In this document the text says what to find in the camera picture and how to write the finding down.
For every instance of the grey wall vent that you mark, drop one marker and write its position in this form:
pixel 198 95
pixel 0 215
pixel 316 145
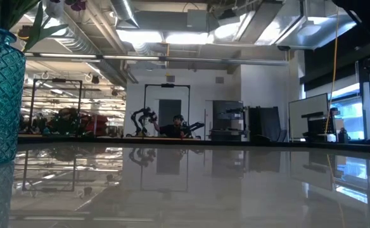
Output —
pixel 220 79
pixel 170 78

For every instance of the red equipment cover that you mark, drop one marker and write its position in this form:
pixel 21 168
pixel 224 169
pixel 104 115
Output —
pixel 93 123

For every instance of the silver corrugated ceiling duct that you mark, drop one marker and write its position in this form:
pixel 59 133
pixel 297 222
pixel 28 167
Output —
pixel 77 41

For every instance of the black equipment rack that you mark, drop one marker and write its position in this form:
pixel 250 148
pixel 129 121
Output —
pixel 318 125

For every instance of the white artificial tulip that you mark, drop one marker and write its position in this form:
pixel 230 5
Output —
pixel 39 28

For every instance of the whiteboard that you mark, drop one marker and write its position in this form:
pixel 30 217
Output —
pixel 308 111

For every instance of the black dome security camera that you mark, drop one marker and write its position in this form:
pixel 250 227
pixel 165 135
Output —
pixel 283 48

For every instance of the dark grey door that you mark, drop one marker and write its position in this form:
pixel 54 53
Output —
pixel 169 109

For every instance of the silver horizontal ceiling pipe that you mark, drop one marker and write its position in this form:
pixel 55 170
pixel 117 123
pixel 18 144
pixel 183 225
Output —
pixel 188 58

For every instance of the person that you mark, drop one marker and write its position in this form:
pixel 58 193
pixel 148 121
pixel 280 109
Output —
pixel 174 130

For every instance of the black cabinet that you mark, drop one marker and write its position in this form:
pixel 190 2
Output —
pixel 227 109

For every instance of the black background rig frame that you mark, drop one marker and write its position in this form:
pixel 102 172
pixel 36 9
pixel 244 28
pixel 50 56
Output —
pixel 58 80
pixel 167 85

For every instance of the dark bottle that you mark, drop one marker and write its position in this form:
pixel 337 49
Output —
pixel 343 135

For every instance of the large silver ceiling duct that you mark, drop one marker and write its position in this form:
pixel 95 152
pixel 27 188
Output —
pixel 299 28

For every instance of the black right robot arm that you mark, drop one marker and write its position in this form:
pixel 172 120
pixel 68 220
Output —
pixel 368 19

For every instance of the silver round ceiling duct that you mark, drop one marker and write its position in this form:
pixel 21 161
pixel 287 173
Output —
pixel 123 11

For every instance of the black background robot arm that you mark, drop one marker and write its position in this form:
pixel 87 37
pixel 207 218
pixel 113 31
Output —
pixel 194 126
pixel 142 115

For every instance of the teal textured glass vase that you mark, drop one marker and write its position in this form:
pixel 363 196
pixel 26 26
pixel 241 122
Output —
pixel 1 95

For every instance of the black aluminium table frame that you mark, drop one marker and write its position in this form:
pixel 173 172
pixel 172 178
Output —
pixel 235 144

